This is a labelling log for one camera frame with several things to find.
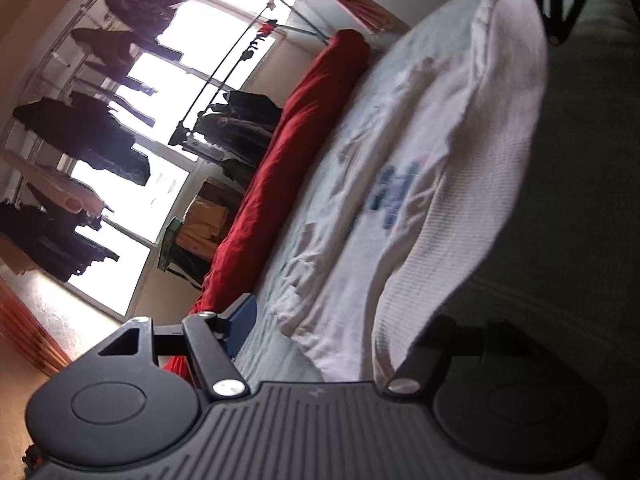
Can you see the metal clothes rack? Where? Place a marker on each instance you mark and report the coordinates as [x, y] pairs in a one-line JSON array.
[[230, 60]]

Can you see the white printed t-shirt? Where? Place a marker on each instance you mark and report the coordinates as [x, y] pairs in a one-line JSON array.
[[450, 185]]

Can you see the pink curtain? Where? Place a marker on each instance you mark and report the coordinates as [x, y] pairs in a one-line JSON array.
[[370, 5]]

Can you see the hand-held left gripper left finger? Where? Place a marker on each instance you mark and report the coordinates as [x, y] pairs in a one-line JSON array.
[[245, 322]]

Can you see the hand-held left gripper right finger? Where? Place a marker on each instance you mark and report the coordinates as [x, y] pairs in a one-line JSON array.
[[425, 355]]

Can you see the green flat box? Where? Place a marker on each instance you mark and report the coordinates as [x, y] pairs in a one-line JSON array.
[[167, 245]]

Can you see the red quilt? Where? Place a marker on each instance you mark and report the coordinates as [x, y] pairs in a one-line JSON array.
[[280, 170]]

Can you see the row of hanging dark clothes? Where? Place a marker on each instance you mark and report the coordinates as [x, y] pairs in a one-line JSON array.
[[90, 135]]

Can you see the orange clothes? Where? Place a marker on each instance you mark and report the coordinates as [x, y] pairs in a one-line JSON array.
[[205, 230]]

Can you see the black jacket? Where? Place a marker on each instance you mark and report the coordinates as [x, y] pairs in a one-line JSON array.
[[250, 105]]

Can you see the orange curtain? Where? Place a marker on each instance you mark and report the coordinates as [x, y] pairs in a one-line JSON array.
[[30, 330]]

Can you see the dark green jacket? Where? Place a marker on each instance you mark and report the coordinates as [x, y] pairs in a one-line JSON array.
[[230, 135]]

